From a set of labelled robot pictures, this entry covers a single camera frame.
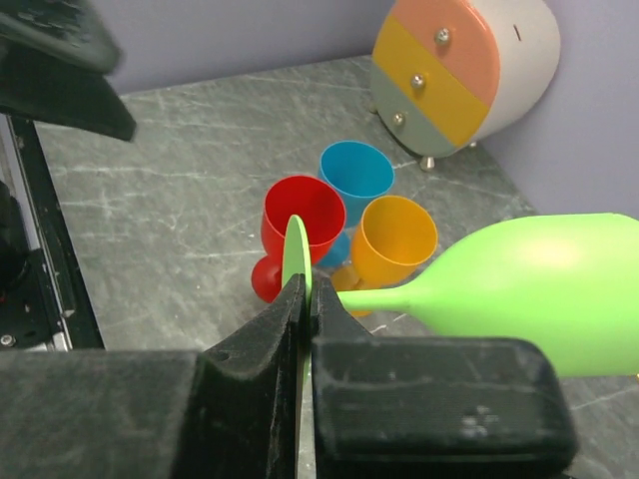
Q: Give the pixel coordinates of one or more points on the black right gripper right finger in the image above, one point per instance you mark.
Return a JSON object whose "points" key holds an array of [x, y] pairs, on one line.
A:
{"points": [[432, 406]]}

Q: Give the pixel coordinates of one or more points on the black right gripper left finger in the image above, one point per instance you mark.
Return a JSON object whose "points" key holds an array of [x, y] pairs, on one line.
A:
{"points": [[232, 411]]}

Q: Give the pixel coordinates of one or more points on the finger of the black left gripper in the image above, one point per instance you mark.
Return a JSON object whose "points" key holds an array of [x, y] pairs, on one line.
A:
{"points": [[71, 31], [38, 87]]}

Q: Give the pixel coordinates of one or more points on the orange wine glass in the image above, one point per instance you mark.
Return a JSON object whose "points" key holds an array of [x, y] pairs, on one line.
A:
{"points": [[394, 237]]}

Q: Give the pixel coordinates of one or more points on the green wine glass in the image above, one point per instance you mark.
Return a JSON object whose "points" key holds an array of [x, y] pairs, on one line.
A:
{"points": [[567, 284]]}

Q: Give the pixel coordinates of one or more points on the blue wine glass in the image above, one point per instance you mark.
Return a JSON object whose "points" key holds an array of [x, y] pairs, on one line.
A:
{"points": [[359, 173]]}

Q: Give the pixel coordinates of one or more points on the round three-drawer cabinet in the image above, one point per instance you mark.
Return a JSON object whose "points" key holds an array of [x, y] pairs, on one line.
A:
{"points": [[446, 74]]}

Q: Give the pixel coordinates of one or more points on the aluminium rail frame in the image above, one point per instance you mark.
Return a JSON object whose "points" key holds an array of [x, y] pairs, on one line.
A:
{"points": [[44, 300]]}

